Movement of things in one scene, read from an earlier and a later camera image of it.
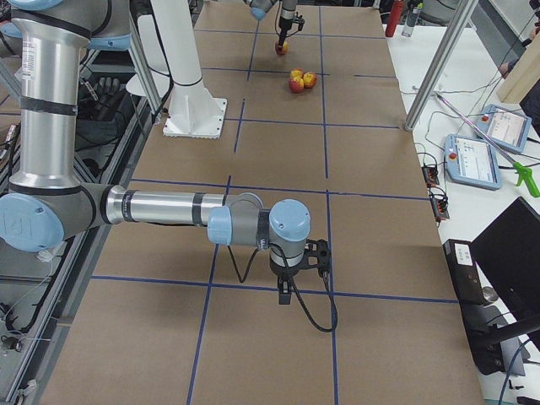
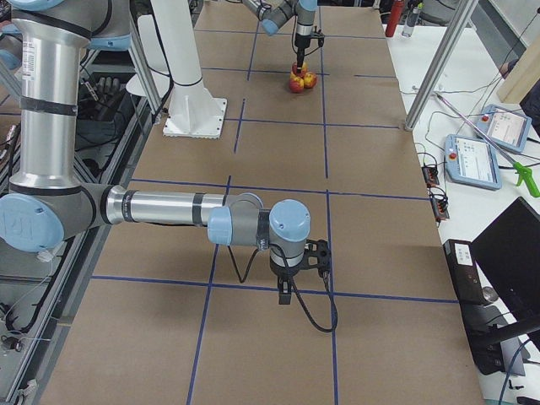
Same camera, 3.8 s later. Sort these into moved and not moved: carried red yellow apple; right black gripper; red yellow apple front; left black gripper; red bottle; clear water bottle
Moved: left black gripper; carried red yellow apple
Not moved: right black gripper; red yellow apple front; clear water bottle; red bottle
